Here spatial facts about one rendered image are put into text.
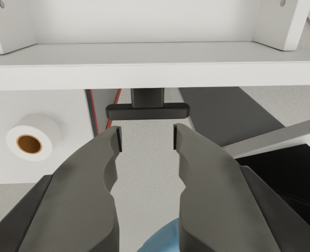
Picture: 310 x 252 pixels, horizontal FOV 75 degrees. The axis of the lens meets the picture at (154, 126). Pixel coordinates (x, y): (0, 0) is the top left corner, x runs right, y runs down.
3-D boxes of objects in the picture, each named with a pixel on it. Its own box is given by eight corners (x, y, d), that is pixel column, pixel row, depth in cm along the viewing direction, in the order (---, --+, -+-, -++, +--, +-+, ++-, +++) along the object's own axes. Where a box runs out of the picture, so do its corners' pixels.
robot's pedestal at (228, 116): (227, 98, 117) (330, 215, 51) (177, 115, 121) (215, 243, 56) (216, 47, 102) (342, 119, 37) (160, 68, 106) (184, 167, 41)
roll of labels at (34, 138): (14, 111, 33) (-1, 123, 30) (58, 115, 34) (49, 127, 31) (23, 145, 37) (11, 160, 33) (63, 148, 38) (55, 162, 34)
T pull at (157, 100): (187, 112, 19) (190, 119, 18) (107, 114, 19) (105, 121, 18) (191, 75, 17) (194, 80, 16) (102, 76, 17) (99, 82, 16)
